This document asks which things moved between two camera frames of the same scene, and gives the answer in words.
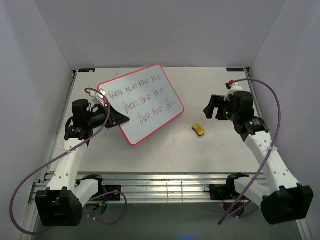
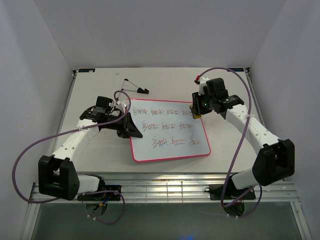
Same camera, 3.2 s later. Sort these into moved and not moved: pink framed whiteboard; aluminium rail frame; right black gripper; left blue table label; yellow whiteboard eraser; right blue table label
Moved: yellow whiteboard eraser; right black gripper; pink framed whiteboard
Not moved: aluminium rail frame; left blue table label; right blue table label
